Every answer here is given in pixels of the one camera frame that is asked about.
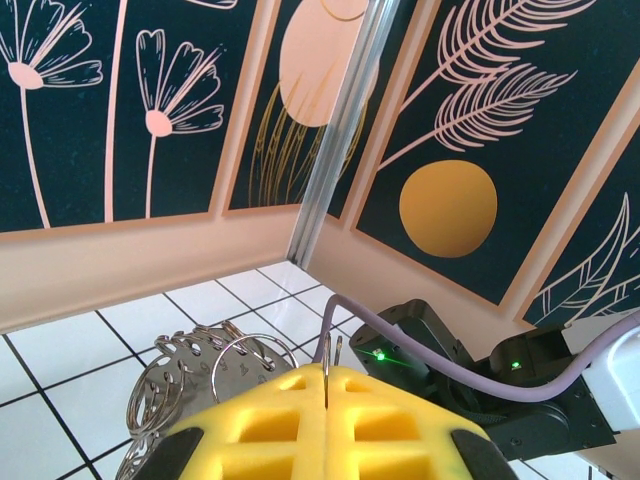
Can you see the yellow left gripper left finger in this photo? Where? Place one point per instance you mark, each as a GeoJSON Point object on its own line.
{"type": "Point", "coordinates": [270, 400]}

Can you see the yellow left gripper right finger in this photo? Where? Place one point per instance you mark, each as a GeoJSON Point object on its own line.
{"type": "Point", "coordinates": [390, 405]}

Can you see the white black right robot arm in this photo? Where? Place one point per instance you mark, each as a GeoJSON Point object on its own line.
{"type": "Point", "coordinates": [615, 395]}

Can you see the aluminium frame post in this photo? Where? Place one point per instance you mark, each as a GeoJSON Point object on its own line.
{"type": "Point", "coordinates": [340, 150]}

